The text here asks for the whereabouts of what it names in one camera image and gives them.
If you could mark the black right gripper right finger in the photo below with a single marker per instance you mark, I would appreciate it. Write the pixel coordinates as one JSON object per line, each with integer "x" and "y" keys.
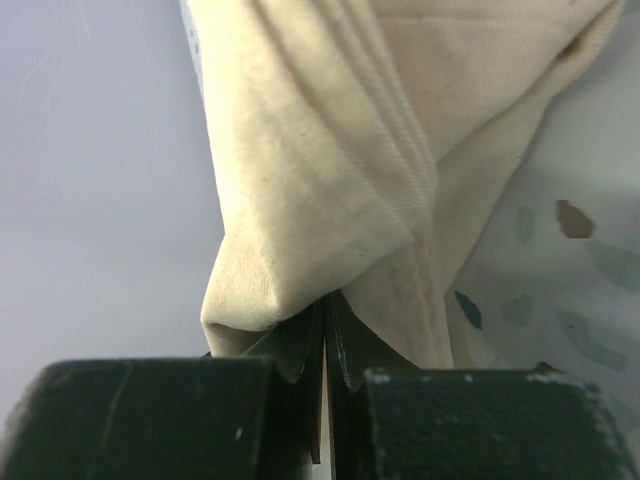
{"x": 352, "y": 348}

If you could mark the beige cloth mat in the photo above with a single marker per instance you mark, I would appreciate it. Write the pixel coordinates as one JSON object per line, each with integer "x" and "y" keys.
{"x": 361, "y": 146}

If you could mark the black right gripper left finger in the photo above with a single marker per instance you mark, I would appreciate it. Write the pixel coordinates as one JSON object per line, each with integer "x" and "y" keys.
{"x": 296, "y": 346}

